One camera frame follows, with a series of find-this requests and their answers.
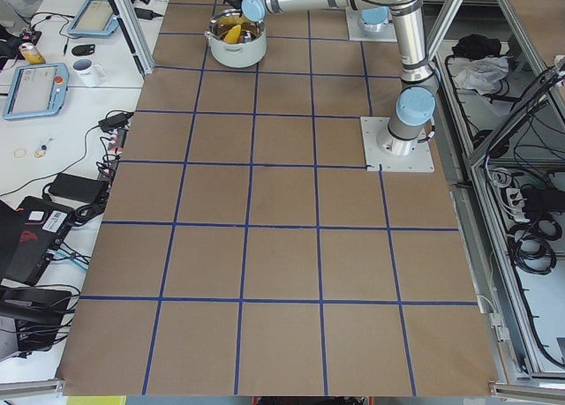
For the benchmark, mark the yellow corn cob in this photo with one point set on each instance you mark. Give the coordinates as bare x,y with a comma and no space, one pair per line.
233,34

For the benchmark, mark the pale green cooking pot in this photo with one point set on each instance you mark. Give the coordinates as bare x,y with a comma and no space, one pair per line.
252,44

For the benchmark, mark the blue teach pendant far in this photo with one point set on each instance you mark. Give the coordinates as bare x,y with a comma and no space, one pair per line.
95,18

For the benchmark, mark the blue teach pendant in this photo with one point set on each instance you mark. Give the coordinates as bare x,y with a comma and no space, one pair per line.
95,18
36,91

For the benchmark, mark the black computer mouse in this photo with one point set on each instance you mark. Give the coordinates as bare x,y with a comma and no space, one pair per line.
83,50

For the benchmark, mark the white mug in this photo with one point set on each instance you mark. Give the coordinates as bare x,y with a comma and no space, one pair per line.
90,73

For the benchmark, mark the yellow drink can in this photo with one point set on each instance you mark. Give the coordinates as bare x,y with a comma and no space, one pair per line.
30,52

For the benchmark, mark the blue teach pendant near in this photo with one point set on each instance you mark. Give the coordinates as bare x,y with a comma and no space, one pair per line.
36,91

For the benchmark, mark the black cloth bundle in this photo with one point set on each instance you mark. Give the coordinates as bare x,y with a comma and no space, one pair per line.
477,46

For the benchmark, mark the black power brick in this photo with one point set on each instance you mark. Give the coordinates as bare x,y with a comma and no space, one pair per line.
78,188

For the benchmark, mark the white crumpled cloth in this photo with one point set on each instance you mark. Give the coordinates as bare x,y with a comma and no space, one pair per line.
484,75

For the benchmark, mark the black laptop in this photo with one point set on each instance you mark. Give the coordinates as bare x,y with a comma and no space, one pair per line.
29,236

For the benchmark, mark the white power strip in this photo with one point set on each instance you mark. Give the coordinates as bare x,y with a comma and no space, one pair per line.
516,204

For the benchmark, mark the black docking device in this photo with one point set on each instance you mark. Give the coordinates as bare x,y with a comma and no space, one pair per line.
35,319

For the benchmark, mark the aluminium frame post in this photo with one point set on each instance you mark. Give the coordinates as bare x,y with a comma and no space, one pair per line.
134,36

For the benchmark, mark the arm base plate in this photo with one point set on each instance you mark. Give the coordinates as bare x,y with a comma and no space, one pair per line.
385,153
374,24

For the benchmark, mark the aluminium side frame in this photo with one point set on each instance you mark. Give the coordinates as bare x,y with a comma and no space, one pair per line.
512,138

